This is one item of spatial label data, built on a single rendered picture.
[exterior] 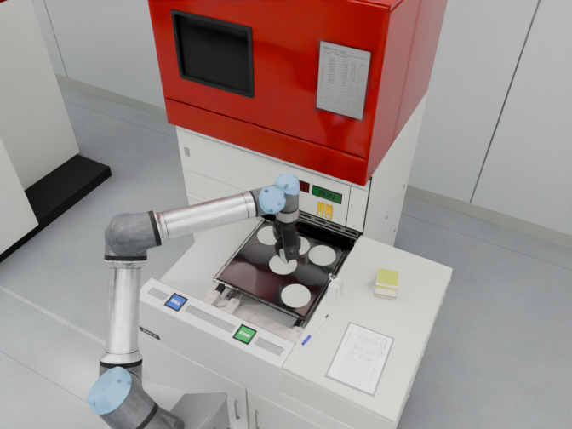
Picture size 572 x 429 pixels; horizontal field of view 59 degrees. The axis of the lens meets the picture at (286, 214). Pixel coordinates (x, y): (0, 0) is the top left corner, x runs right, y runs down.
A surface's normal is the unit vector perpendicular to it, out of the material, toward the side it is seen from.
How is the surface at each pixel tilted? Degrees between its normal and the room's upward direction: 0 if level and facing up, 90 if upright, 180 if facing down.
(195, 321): 0
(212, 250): 0
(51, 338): 0
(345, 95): 90
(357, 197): 90
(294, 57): 90
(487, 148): 90
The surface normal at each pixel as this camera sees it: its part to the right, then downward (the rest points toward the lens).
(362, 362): 0.01, -0.74
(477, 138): -0.47, 0.59
